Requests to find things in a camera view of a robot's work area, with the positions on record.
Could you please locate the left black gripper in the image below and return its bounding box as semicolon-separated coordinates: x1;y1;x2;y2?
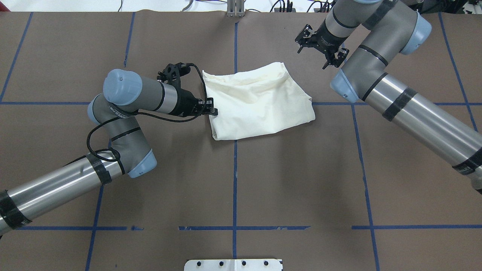
171;88;218;118

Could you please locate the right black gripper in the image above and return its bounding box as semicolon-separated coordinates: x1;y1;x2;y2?
295;22;349;69

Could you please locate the cream long-sleeve printed shirt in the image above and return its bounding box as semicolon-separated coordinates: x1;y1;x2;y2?
203;62;316;141

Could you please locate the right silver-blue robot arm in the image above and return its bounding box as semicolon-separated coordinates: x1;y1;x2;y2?
295;0;482;192

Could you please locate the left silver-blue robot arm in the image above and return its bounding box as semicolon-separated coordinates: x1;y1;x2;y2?
1;63;218;235

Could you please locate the upper black relay box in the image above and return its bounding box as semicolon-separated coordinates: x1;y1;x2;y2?
270;0;296;13

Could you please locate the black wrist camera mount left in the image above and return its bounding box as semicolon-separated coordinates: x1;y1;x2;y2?
156;63;191;85

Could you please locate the aluminium frame post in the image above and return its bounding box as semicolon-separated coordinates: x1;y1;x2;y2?
226;0;246;17

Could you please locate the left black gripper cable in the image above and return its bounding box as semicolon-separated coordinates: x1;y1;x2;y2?
86;62;208;163

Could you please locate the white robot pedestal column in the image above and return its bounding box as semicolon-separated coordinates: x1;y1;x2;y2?
184;259;284;271

